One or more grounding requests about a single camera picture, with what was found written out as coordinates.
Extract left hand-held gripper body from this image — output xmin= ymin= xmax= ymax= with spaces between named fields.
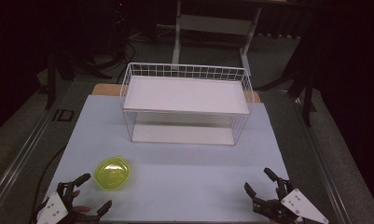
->
xmin=35 ymin=181 xmax=101 ymax=224

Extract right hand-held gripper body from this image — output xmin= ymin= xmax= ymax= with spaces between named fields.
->
xmin=252 ymin=177 xmax=330 ymax=224

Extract yellow-green plastic bowl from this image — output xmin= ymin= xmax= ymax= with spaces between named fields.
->
xmin=92 ymin=156 xmax=132 ymax=191

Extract white wire shelf rack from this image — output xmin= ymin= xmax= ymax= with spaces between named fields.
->
xmin=119 ymin=62 xmax=256 ymax=147

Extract person's left hand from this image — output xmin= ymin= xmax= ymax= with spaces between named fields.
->
xmin=70 ymin=189 xmax=91 ymax=216

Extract pale blue table sheet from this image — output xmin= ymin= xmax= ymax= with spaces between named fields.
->
xmin=45 ymin=94 xmax=290 ymax=224

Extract black tripod stand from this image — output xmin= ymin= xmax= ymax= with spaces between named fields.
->
xmin=44 ymin=43 xmax=114 ymax=110
xmin=255 ymin=18 xmax=320 ymax=127

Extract black cable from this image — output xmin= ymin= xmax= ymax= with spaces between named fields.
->
xmin=30 ymin=145 xmax=67 ymax=218

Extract metal floor rail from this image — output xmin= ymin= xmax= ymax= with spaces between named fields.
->
xmin=293 ymin=96 xmax=354 ymax=224
xmin=0 ymin=102 xmax=66 ymax=216

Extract black square floor bracket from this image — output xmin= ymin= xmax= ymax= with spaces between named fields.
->
xmin=51 ymin=108 xmax=76 ymax=122

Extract black floor cables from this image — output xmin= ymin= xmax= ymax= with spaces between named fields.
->
xmin=111 ymin=34 xmax=151 ymax=85

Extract white metal desk frame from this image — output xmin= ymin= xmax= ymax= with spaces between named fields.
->
xmin=171 ymin=0 xmax=264 ymax=76

